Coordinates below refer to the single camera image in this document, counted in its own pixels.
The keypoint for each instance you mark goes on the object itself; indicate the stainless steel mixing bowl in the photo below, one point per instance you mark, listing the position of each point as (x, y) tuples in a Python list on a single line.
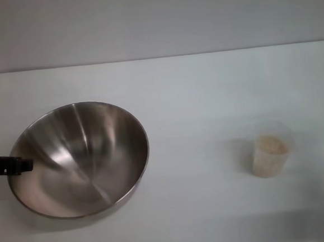
[(78, 166)]

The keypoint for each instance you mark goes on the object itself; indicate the clear plastic measuring cup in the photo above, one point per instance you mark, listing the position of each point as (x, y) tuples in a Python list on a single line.
[(266, 168)]

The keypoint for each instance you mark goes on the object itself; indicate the white uncooked rice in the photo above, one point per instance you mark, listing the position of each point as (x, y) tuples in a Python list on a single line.
[(273, 147)]

